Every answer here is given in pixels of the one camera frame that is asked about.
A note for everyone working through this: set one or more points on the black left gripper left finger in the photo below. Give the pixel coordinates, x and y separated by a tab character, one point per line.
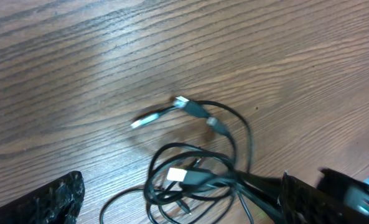
57	202

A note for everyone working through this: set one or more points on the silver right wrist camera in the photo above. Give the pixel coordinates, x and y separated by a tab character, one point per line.
357	199

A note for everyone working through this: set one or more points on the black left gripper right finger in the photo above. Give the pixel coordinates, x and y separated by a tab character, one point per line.
303	203

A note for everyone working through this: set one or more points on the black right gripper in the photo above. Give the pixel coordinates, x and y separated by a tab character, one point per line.
335	184

